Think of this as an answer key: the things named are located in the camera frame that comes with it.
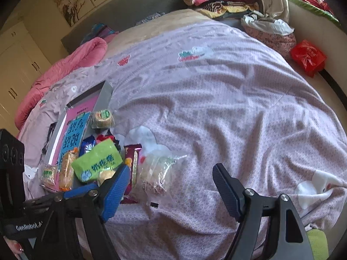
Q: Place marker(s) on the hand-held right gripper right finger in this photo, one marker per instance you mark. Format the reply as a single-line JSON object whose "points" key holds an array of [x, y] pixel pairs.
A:
{"points": [[225, 192]]}

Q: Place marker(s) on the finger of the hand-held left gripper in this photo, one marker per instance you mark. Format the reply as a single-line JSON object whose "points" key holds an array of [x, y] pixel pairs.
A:
{"points": [[81, 191]]}

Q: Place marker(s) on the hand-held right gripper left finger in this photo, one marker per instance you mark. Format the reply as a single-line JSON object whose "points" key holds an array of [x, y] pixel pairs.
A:
{"points": [[116, 192]]}

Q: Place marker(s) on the dark purple snack packet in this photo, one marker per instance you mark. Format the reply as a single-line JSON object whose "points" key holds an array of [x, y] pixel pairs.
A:
{"points": [[132, 168]]}

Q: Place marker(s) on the green snack packet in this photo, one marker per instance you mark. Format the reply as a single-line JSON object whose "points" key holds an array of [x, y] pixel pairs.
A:
{"points": [[100, 157]]}

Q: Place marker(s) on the blue cookie packet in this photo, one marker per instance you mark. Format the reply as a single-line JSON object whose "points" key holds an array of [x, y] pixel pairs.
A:
{"points": [[88, 146]]}

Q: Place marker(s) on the clear plastic snack bag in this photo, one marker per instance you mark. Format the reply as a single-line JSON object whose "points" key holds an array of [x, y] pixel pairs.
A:
{"points": [[160, 176]]}

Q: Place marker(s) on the red cartoon snack packet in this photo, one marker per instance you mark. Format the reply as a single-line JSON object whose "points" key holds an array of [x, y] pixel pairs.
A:
{"points": [[101, 138]]}

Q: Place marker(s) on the person's left hand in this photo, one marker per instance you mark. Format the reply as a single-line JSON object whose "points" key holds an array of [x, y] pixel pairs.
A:
{"points": [[16, 249]]}

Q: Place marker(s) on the pale yellow snack packet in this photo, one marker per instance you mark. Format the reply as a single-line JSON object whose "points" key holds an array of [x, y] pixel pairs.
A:
{"points": [[105, 177]]}

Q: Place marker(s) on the orange cake packet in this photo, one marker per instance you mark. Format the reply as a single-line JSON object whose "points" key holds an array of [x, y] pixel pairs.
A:
{"points": [[67, 168]]}

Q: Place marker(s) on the round cracker packet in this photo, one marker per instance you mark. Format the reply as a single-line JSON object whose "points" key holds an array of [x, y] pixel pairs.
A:
{"points": [[48, 174], [101, 117]]}

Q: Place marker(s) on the small black packet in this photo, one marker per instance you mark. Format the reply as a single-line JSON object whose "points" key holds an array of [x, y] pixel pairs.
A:
{"points": [[114, 140]]}

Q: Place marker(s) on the pink book with blue label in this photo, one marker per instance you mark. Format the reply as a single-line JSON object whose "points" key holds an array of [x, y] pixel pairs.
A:
{"points": [[81, 105]]}

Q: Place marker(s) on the lilac printed bedsheet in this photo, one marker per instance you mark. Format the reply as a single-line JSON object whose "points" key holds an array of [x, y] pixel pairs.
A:
{"points": [[217, 100]]}

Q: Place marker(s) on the cream wardrobe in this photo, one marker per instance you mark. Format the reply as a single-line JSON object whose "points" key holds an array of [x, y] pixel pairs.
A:
{"points": [[16, 67]]}

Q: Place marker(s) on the pink quilt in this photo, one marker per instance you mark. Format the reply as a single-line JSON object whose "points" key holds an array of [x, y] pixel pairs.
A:
{"points": [[67, 62]]}

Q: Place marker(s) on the floral fabric bag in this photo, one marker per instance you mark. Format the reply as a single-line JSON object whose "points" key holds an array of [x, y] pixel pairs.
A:
{"points": [[273, 43]]}

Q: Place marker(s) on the red plastic bag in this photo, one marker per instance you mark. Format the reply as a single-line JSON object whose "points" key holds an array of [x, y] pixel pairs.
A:
{"points": [[307, 55]]}

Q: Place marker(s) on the teal striped clothing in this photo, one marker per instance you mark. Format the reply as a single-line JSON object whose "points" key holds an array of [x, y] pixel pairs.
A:
{"points": [[100, 31]]}

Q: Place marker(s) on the beige blanket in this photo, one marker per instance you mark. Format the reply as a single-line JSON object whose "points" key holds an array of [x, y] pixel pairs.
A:
{"points": [[151, 32]]}

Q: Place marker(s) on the white plastic bag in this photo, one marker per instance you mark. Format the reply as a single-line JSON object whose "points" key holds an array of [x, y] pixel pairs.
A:
{"points": [[279, 27]]}

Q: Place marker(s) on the dark patterned cloth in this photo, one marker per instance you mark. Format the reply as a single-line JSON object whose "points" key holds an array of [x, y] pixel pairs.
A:
{"points": [[151, 17]]}

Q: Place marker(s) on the grey headboard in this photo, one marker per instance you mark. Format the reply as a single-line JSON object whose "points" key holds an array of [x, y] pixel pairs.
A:
{"points": [[122, 8]]}

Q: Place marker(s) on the cream padded ledge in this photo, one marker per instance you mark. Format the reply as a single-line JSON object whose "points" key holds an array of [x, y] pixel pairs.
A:
{"points": [[306, 24]]}

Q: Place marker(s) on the wall painting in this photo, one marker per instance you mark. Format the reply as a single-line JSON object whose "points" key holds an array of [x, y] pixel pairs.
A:
{"points": [[73, 5]]}

